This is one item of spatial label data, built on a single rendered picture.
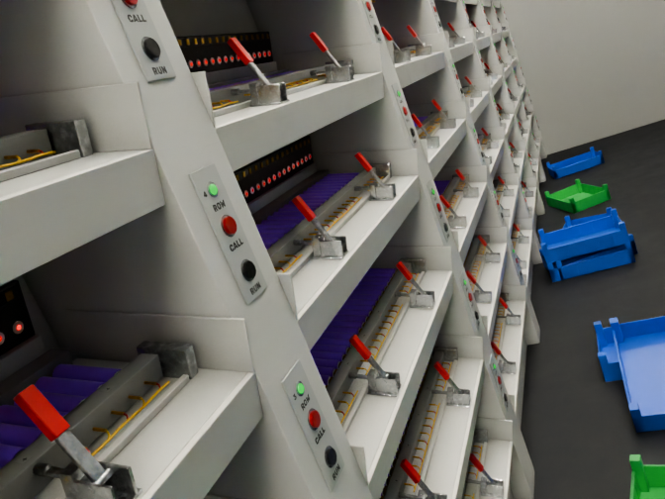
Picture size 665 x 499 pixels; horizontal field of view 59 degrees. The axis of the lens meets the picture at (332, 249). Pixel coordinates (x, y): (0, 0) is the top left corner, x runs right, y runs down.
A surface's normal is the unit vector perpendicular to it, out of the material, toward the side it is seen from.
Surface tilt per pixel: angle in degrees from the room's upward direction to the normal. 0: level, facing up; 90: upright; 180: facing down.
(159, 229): 90
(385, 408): 15
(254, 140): 105
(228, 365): 90
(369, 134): 90
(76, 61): 90
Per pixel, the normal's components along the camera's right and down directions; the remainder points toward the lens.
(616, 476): -0.36, -0.90
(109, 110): -0.32, 0.35
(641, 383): -0.44, -0.77
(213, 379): -0.12, -0.94
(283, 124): 0.94, 0.00
